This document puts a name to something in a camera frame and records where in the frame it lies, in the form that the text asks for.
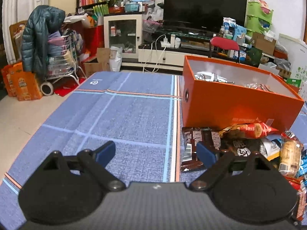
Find brown snack packet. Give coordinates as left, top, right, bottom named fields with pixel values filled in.
left=181, top=127, right=267, bottom=172

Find clear biscuit pack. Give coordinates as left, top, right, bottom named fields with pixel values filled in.
left=278, top=130, right=303, bottom=177

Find blue snack packet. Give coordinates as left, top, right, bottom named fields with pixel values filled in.
left=298, top=150, right=307, bottom=180

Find red biscuit snack packet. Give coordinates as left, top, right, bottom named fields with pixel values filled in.
left=219, top=122, right=279, bottom=139

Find orange cardboard box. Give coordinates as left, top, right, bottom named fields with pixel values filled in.
left=180, top=56, right=304, bottom=131

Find roll of tape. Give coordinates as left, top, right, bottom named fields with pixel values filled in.
left=40, top=81, right=54, bottom=96

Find orange paper gift bag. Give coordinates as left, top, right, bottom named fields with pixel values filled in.
left=11, top=72, right=43, bottom=101

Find brown cardboard box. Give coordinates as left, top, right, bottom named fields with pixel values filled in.
left=252, top=32, right=276, bottom=56

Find white mini fridge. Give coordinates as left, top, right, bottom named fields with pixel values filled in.
left=278, top=34, right=307, bottom=100

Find red folding chair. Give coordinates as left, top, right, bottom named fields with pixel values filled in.
left=209, top=36, right=240, bottom=63

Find white tv stand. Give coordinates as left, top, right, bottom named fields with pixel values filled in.
left=138, top=39, right=238, bottom=72

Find green stacked storage bins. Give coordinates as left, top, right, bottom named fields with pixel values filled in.
left=246, top=0, right=274, bottom=37

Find white glass door cabinet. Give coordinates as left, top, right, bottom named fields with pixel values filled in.
left=103, top=12, right=143, bottom=59

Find dark green puffer jacket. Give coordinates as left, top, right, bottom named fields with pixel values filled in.
left=21, top=5, right=66, bottom=79

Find black flat screen television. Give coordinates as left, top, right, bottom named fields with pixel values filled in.
left=163, top=0, right=247, bottom=32

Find wire laundry cart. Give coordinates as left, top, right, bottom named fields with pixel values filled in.
left=45, top=29, right=86, bottom=85

